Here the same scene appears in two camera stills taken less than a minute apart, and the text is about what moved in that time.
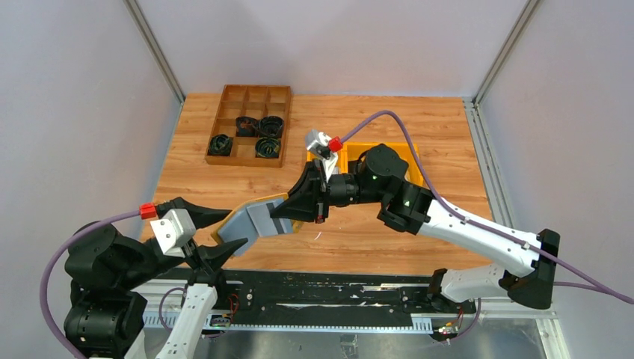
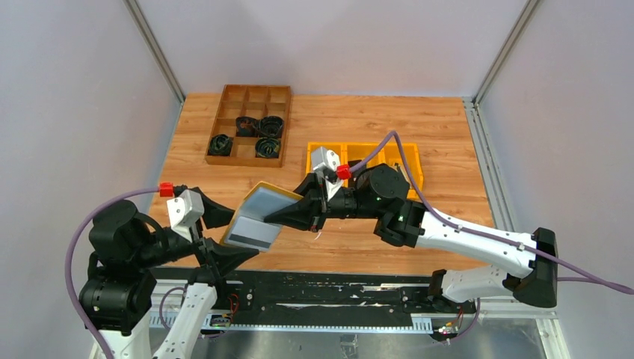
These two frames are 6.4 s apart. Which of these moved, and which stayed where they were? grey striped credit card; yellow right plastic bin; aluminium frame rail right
Moved: grey striped credit card
Stayed: yellow right plastic bin; aluminium frame rail right
